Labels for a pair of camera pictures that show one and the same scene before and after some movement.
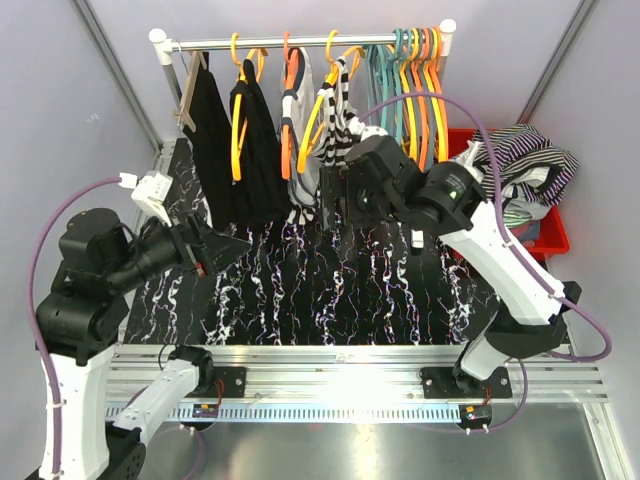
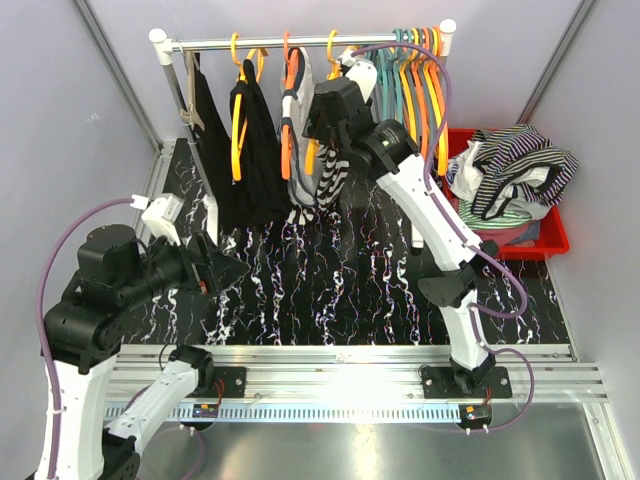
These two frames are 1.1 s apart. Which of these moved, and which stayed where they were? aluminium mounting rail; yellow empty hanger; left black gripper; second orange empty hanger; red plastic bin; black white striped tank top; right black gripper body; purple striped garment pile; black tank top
Moved: right black gripper body; black white striped tank top; left black gripper
Stayed: yellow empty hanger; second orange empty hanger; purple striped garment pile; aluminium mounting rail; red plastic bin; black tank top
